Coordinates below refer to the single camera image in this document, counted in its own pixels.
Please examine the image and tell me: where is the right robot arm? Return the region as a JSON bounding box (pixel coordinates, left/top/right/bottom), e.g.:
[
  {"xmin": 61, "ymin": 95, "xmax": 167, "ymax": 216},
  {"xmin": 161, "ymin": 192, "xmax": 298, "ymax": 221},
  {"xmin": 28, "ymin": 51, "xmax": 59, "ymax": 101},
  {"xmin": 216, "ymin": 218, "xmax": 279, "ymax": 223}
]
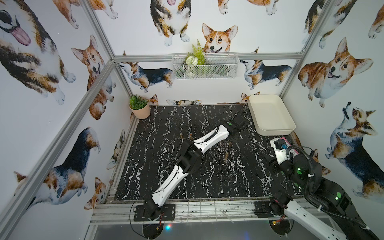
[{"xmin": 262, "ymin": 144, "xmax": 378, "ymax": 240}]

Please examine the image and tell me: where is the cream rectangular tray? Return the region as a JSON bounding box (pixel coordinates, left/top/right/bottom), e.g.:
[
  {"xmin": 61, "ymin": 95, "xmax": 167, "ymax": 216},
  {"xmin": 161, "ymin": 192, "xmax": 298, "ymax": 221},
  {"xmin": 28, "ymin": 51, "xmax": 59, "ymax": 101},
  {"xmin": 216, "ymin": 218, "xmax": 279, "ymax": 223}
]
[{"xmin": 248, "ymin": 95, "xmax": 296, "ymax": 136}]

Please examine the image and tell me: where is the aluminium front rail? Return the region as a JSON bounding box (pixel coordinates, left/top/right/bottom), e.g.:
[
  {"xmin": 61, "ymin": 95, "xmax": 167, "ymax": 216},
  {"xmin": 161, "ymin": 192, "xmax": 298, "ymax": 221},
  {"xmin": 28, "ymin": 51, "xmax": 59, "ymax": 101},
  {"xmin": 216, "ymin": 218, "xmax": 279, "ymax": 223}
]
[{"xmin": 89, "ymin": 199, "xmax": 338, "ymax": 226}]

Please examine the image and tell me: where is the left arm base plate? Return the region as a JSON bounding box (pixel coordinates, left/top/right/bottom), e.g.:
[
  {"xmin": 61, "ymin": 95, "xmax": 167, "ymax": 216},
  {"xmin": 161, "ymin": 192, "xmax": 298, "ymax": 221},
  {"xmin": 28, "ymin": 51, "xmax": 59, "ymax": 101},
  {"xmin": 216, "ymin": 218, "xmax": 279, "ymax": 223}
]
[{"xmin": 134, "ymin": 204, "xmax": 176, "ymax": 222}]

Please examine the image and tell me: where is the white wire wall basket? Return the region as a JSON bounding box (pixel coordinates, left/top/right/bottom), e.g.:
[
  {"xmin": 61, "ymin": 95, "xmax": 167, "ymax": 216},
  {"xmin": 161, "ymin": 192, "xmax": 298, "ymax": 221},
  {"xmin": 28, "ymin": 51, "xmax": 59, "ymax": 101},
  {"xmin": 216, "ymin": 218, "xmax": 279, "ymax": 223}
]
[{"xmin": 172, "ymin": 54, "xmax": 240, "ymax": 79}]

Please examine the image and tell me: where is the pink label card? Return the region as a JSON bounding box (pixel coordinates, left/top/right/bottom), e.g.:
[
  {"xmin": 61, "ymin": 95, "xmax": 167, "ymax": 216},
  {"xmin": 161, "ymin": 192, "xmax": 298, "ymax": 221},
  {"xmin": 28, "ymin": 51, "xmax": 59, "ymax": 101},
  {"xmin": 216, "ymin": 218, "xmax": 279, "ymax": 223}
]
[{"xmin": 281, "ymin": 138, "xmax": 302, "ymax": 160}]

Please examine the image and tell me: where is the artificial fern with flower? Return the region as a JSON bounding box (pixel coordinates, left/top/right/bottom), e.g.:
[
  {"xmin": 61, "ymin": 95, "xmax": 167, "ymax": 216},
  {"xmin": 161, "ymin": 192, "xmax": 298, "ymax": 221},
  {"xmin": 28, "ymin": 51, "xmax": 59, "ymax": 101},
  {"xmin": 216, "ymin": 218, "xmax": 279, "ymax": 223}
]
[{"xmin": 183, "ymin": 40, "xmax": 208, "ymax": 78}]

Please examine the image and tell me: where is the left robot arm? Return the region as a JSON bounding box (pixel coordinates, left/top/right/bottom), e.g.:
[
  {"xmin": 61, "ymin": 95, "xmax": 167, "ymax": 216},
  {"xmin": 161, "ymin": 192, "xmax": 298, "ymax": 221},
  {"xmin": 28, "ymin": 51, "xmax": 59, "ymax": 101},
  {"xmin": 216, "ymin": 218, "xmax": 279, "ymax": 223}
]
[{"xmin": 144, "ymin": 110, "xmax": 249, "ymax": 221}]

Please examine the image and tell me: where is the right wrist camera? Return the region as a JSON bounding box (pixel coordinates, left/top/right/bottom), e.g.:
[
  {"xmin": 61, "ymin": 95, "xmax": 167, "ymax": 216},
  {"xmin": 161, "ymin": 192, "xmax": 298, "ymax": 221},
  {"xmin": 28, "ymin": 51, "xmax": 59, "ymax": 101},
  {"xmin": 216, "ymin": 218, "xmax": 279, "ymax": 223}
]
[{"xmin": 270, "ymin": 138, "xmax": 291, "ymax": 165}]

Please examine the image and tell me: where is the potted green plant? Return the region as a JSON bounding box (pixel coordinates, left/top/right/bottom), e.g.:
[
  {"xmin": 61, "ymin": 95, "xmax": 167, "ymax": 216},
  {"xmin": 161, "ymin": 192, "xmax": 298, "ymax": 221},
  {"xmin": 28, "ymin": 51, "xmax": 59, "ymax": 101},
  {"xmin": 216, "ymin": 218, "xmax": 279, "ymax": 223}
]
[{"xmin": 129, "ymin": 95, "xmax": 150, "ymax": 120}]

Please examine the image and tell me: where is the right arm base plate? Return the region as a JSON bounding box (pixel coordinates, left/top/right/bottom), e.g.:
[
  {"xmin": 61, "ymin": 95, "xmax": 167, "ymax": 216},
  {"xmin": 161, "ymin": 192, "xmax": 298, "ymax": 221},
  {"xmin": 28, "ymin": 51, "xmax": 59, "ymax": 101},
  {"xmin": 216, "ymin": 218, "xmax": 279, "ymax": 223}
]
[{"xmin": 254, "ymin": 200, "xmax": 288, "ymax": 218}]

